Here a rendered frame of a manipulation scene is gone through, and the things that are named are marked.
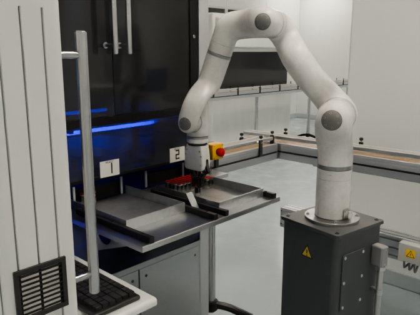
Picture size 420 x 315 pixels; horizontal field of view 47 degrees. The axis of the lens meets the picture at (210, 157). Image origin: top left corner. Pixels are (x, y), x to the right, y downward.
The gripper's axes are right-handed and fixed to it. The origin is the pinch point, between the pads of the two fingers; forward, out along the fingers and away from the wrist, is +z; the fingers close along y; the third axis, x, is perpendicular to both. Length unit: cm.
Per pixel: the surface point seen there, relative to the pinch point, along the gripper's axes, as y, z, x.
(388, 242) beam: 39, 43, 95
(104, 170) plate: -15.6, -7.7, -32.5
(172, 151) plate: -15.6, -9.8, 1.2
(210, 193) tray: 1.6, 5.6, 5.4
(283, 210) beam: -24, 41, 97
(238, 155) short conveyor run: -27, 2, 57
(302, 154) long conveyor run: -11, 5, 93
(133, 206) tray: -7.5, 5.6, -26.3
